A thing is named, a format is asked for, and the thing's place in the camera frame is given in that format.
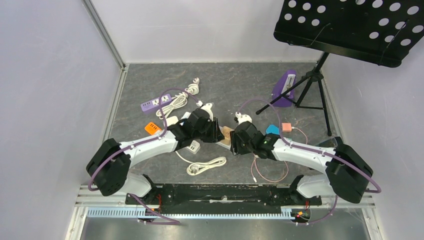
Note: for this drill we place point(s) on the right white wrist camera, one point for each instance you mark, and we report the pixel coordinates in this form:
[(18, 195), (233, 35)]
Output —
[(240, 118)]

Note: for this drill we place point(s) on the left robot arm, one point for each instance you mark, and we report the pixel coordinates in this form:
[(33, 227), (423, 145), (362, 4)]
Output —
[(109, 168)]

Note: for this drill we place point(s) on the black music stand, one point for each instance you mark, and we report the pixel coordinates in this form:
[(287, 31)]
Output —
[(381, 32)]

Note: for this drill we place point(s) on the purple power strip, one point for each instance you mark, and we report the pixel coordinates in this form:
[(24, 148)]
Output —
[(154, 104)]

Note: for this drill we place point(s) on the orange power strip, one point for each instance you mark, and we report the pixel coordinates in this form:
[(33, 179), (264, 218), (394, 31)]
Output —
[(151, 128)]

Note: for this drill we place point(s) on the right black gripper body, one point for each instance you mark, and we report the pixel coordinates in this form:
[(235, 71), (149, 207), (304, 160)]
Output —
[(234, 142)]

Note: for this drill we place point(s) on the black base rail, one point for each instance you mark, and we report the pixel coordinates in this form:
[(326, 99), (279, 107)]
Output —
[(202, 198)]

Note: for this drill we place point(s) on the blue plug adapter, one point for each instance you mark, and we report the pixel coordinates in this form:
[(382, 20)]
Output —
[(272, 129)]

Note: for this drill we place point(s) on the white flat charger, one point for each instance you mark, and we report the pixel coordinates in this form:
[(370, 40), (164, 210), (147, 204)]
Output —
[(171, 120)]

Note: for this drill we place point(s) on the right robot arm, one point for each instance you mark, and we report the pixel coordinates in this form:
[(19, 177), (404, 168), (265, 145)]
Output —
[(343, 172)]

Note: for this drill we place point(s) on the small white power strip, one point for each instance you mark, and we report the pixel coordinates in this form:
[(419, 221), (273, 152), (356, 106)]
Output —
[(194, 147)]

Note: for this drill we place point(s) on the small pink charger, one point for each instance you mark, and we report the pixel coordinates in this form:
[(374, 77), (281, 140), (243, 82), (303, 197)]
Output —
[(286, 127)]

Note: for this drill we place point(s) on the tan cube socket adapter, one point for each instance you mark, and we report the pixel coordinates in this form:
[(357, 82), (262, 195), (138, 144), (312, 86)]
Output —
[(225, 130)]

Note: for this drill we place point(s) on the long white colourful power strip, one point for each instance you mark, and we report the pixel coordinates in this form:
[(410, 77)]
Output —
[(221, 144)]

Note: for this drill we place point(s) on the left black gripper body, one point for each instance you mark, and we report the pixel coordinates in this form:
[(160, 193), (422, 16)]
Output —
[(209, 133)]

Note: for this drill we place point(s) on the purple metronome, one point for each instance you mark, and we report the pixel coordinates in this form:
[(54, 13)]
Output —
[(285, 82)]

